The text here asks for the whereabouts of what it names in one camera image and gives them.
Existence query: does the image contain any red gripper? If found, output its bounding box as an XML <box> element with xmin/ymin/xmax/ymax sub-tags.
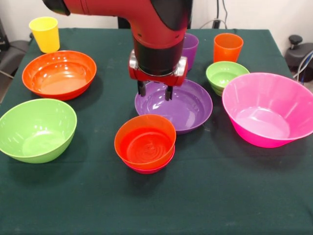
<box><xmin>128</xmin><ymin>48</ymin><xmax>189</xmax><ymax>102</ymax></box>

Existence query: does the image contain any purple plastic bowl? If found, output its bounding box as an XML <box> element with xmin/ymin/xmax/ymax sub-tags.
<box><xmin>134</xmin><ymin>78</ymin><xmax>214</xmax><ymax>135</ymax></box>

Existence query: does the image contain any small orange plastic bowl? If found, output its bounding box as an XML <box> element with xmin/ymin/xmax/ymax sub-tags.
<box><xmin>114</xmin><ymin>114</ymin><xmax>177</xmax><ymax>169</ymax></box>

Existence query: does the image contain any purple plastic cup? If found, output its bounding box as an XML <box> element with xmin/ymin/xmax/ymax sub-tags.
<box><xmin>182</xmin><ymin>33</ymin><xmax>200</xmax><ymax>72</ymax></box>

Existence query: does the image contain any small red plastic bowl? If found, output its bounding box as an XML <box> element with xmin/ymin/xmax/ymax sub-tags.
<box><xmin>126</xmin><ymin>149</ymin><xmax>176</xmax><ymax>175</ymax></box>

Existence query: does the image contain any yellow plastic cup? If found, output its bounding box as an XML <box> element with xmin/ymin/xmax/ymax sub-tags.
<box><xmin>28</xmin><ymin>16</ymin><xmax>61</xmax><ymax>54</ymax></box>

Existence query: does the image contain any small green plastic bowl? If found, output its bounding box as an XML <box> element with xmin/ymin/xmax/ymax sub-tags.
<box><xmin>205</xmin><ymin>61</ymin><xmax>250</xmax><ymax>97</ymax></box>

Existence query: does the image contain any orange plastic cup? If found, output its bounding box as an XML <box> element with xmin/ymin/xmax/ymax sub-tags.
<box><xmin>213</xmin><ymin>33</ymin><xmax>245</xmax><ymax>64</ymax></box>

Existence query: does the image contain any large orange plastic bowl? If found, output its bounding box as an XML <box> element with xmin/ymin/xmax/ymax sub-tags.
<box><xmin>22</xmin><ymin>50</ymin><xmax>97</xmax><ymax>101</ymax></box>

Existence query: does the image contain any dark green tablecloth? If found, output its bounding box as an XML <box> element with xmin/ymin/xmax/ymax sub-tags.
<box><xmin>0</xmin><ymin>27</ymin><xmax>313</xmax><ymax>235</ymax></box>

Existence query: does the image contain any large pink plastic bowl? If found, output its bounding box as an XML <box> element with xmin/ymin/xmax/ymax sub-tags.
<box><xmin>222</xmin><ymin>72</ymin><xmax>313</xmax><ymax>149</ymax></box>

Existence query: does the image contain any large green plastic bowl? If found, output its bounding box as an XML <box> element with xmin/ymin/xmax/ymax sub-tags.
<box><xmin>0</xmin><ymin>98</ymin><xmax>78</xmax><ymax>164</ymax></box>

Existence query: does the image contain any grey office chair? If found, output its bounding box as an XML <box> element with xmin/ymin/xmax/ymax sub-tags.
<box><xmin>0</xmin><ymin>16</ymin><xmax>37</xmax><ymax>79</ymax></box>

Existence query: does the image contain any black hanging cable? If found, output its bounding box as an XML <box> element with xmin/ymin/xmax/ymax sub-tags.
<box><xmin>221</xmin><ymin>0</ymin><xmax>230</xmax><ymax>21</ymax></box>

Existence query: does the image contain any white and blue cable bundle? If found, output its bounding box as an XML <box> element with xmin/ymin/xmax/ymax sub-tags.
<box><xmin>293</xmin><ymin>52</ymin><xmax>313</xmax><ymax>84</ymax></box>

